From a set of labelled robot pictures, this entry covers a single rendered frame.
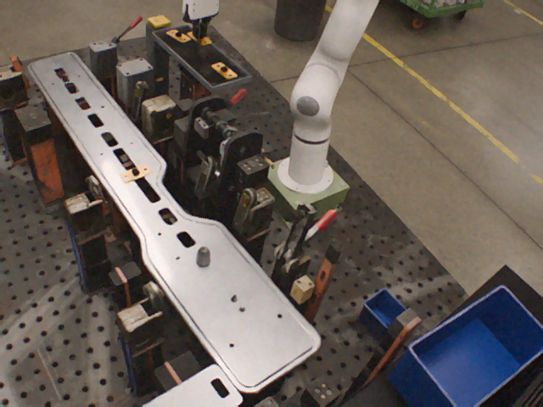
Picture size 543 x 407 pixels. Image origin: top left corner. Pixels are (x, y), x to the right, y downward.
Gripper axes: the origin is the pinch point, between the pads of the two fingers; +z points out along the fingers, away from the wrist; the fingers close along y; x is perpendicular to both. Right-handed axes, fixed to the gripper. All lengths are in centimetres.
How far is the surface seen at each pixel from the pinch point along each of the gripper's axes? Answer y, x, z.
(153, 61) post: 1.5, -24.0, 22.8
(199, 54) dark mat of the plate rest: -0.2, 0.5, 8.1
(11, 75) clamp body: 49, -35, 19
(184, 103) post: 13.2, 12.7, 14.3
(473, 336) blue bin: 1, 110, 20
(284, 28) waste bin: -197, -152, 116
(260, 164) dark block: 12.6, 45.6, 12.5
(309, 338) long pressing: 30, 85, 24
